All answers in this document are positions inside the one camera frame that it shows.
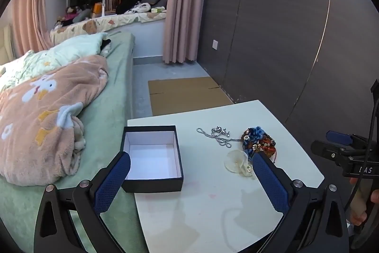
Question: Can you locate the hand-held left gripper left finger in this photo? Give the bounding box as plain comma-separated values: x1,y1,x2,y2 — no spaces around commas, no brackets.
33,151,131,253

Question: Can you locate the blue bead bracelet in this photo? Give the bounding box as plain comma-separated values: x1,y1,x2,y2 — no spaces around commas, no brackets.
243,126,267,143

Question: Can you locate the pink curtain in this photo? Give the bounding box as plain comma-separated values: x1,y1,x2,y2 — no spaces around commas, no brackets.
10,0,52,56
162,0,211,64

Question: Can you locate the pile of plush toys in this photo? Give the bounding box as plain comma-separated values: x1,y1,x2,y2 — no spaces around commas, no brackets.
55,5,92,27

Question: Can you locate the person's right hand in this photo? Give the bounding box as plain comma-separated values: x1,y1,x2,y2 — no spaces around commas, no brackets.
349,177,379,227

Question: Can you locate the silver chain necklace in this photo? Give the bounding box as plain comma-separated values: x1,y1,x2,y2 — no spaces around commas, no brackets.
197,125,243,150

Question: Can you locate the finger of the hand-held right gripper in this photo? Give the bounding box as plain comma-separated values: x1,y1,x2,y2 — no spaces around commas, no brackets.
311,140,353,167
326,130,369,150

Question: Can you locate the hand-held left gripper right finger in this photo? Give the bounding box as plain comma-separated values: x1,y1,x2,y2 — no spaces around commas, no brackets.
252,151,350,253

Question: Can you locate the black and white cloth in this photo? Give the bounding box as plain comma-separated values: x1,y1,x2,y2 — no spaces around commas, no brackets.
124,2,153,15

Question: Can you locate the white lamp stand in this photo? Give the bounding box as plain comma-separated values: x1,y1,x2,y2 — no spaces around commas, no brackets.
90,0,122,17

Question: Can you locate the peach printed blanket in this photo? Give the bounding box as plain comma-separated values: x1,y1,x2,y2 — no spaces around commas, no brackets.
0,55,108,186

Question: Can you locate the green bed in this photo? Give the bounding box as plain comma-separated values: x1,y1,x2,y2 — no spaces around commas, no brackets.
0,32,149,253

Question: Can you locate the black jewelry box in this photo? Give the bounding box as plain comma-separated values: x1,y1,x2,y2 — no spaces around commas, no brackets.
120,125,184,193

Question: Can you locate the white pillow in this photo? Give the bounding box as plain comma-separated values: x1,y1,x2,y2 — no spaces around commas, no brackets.
0,32,108,90

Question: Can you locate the floral window seat cushion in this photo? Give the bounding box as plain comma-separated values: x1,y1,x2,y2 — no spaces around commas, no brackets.
50,12,168,44

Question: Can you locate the translucent white flower ornament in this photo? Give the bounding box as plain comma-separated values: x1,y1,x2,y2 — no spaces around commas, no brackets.
224,150,256,179

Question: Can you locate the flat cardboard sheet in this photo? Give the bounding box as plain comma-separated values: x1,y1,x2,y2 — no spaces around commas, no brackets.
148,77,234,116

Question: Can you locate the brown bead bracelet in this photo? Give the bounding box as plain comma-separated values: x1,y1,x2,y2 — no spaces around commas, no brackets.
243,136,274,157

